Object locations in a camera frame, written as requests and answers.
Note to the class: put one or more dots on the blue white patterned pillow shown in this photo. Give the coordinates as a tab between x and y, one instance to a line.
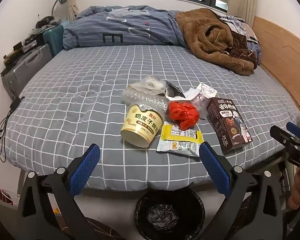
240	25

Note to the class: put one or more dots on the teal suitcase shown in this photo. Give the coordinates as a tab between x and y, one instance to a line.
53	40

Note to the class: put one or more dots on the brown cardboard box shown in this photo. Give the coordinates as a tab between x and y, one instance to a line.
228	125

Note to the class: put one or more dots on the grey suitcase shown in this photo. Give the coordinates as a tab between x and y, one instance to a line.
25	67

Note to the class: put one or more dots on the yellow white snack wrapper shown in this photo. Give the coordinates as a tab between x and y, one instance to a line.
180	140

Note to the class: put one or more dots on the white tissue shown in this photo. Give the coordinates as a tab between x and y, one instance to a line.
190	93

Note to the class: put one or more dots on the brown fleece jacket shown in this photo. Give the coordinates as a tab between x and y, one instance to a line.
207	37

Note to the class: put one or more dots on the red plastic bag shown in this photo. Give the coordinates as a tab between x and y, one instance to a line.
183	113

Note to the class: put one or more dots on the bubble wrap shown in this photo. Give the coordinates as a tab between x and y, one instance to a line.
140	97

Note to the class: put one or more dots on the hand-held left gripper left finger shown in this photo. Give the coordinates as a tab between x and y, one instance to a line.
86	167

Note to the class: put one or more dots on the clear plastic bag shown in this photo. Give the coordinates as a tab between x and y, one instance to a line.
201	105

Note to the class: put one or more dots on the dark cloth pile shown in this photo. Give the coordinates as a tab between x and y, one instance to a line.
43	21

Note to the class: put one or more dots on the black packet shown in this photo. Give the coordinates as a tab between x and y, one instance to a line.
173	91

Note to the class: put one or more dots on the clear wrapper with white print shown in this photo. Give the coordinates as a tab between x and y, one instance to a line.
206	90

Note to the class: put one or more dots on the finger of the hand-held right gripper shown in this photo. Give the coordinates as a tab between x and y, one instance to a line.
277	132
295	128

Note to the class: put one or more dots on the yellow paper cup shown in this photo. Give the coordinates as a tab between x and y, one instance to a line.
142	125

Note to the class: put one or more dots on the wooden headboard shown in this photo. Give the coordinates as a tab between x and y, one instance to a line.
282	55

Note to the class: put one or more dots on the black lined trash bin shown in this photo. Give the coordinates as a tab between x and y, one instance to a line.
170	215

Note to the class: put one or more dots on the grey checked bed sheet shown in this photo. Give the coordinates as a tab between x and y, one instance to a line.
90	92

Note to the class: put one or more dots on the clear packet with white label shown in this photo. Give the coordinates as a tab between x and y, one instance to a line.
150	83

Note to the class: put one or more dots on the blue striped duvet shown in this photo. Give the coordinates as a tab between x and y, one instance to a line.
130	22

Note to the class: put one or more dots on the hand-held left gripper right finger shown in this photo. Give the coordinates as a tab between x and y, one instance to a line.
213	170

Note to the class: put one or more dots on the pile of dark small boxes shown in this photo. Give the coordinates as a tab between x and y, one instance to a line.
22	46

